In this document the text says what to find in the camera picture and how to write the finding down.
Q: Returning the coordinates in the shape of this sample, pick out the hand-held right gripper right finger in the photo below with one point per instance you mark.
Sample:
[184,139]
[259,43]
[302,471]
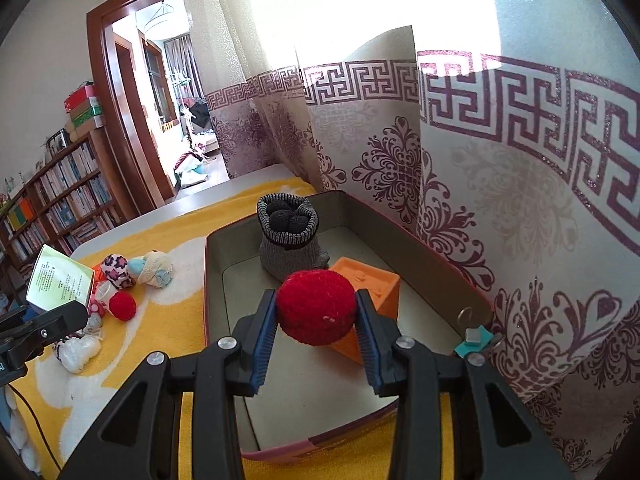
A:
[370,347]

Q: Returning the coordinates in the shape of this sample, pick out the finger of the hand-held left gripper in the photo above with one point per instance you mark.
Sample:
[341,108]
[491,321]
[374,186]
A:
[55,332]

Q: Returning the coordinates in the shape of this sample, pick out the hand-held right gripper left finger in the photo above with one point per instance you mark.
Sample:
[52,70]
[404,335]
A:
[262,342]

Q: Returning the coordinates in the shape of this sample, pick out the green white paper packet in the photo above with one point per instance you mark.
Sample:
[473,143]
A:
[57,277]

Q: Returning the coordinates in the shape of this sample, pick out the orange silicone cube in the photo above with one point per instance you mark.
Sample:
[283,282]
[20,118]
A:
[380,290]

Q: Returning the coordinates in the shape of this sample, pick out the red cardboard box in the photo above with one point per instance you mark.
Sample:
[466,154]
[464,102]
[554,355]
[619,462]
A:
[320,410]
[79,97]

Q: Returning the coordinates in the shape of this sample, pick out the white sock ball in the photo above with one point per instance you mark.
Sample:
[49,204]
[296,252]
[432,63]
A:
[77,354]

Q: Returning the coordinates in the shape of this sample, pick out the white pink sock roll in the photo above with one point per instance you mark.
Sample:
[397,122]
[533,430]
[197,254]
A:
[103,297]

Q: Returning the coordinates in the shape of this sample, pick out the pink leopard sock ball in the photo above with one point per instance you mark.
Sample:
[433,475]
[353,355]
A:
[116,271]

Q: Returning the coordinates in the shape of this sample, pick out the grey knitted sock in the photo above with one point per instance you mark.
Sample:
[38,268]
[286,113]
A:
[290,255]

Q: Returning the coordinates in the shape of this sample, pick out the white fluffy cloth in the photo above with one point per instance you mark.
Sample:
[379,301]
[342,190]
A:
[17,437]

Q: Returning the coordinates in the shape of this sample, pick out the cream blue sock ball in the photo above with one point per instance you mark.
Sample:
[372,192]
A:
[152,269]

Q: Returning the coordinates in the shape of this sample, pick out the wooden bookshelf with books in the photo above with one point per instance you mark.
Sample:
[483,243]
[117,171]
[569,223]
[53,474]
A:
[65,195]

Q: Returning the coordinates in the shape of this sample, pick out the yellow white towel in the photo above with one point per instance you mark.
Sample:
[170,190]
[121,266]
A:
[150,230]

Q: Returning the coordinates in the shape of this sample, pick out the blue white bag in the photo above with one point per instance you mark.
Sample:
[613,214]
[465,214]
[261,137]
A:
[194,176]

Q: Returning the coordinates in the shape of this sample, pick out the patterned beige purple curtain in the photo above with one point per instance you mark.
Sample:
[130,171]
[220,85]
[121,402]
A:
[500,185]

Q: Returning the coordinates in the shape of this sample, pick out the green cardboard box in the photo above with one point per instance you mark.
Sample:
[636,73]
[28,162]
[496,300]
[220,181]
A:
[86,116]

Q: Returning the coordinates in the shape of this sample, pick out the grey curtain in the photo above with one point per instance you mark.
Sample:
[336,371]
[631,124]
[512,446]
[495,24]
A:
[181,62]

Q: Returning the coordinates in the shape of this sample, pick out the round ceiling lamp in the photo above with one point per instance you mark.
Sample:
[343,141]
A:
[159,21]

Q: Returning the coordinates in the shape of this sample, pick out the photo frame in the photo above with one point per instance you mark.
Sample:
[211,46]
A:
[56,141]

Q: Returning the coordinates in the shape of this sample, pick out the dark wooden door frame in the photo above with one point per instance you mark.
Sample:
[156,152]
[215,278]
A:
[100,85]

